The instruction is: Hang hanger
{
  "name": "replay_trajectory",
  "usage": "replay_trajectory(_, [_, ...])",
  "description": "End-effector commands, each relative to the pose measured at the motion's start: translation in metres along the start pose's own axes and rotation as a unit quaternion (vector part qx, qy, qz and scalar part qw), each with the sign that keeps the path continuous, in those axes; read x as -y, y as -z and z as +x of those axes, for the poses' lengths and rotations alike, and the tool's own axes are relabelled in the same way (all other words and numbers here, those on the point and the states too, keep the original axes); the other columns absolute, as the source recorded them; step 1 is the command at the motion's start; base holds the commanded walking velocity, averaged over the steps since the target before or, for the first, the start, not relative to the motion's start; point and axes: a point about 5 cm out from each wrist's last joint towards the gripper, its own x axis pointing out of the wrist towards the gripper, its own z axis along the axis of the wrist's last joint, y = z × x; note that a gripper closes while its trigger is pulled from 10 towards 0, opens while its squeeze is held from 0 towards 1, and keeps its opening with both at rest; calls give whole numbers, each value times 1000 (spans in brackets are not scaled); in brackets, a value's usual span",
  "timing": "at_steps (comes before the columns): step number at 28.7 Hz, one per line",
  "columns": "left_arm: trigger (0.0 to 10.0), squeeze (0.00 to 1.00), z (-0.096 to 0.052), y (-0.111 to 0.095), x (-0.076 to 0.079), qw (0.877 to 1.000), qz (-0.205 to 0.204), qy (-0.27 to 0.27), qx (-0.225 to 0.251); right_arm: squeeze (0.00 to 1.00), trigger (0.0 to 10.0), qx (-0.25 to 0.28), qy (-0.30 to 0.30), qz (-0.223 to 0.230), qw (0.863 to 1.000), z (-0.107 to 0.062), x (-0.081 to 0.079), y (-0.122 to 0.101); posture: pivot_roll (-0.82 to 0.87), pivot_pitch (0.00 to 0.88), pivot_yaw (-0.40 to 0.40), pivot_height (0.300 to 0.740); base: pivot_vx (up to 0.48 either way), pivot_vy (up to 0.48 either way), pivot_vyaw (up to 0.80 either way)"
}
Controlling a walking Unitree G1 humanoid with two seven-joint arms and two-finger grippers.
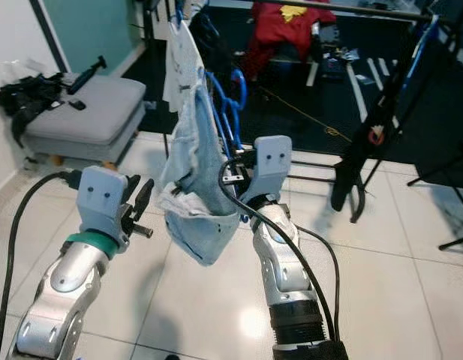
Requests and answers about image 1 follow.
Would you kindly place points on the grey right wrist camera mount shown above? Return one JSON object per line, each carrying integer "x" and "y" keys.
{"x": 270, "y": 161}

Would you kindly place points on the short white tape strip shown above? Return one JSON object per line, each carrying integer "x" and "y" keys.
{"x": 390, "y": 66}

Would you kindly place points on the blue hanger with pale hook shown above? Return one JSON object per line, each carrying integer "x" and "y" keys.
{"x": 422, "y": 45}

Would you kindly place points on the white plastic bag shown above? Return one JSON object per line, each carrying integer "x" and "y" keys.
{"x": 21, "y": 70}

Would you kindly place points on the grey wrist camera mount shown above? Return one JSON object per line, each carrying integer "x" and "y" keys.
{"x": 103, "y": 196}
{"x": 270, "y": 161}

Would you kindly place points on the long thin white tape strip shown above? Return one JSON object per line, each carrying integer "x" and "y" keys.
{"x": 375, "y": 73}

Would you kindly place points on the long wide white tape strip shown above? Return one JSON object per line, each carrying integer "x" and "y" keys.
{"x": 359, "y": 94}

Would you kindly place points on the black handheld tool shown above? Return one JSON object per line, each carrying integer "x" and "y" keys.
{"x": 87, "y": 75}

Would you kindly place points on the grey padded ottoman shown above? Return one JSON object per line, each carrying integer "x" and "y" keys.
{"x": 96, "y": 112}

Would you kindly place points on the grey bench with white leg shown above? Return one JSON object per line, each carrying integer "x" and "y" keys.
{"x": 314, "y": 69}

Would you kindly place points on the red shirt with yellow print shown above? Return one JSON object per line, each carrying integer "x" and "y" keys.
{"x": 276, "y": 30}

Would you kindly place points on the black metal clothes rack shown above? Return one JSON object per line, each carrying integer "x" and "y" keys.
{"x": 336, "y": 7}

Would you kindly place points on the black T-shirt with white print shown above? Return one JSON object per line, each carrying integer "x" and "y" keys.
{"x": 374, "y": 131}

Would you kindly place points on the light blue denim shorts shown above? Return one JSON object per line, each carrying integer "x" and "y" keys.
{"x": 197, "y": 172}

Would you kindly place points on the small flat black object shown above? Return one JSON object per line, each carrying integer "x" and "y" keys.
{"x": 77, "y": 105}

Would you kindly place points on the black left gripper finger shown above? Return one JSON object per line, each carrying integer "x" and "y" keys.
{"x": 145, "y": 196}
{"x": 130, "y": 191}

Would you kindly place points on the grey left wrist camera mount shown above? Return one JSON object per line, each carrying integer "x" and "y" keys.
{"x": 103, "y": 196}

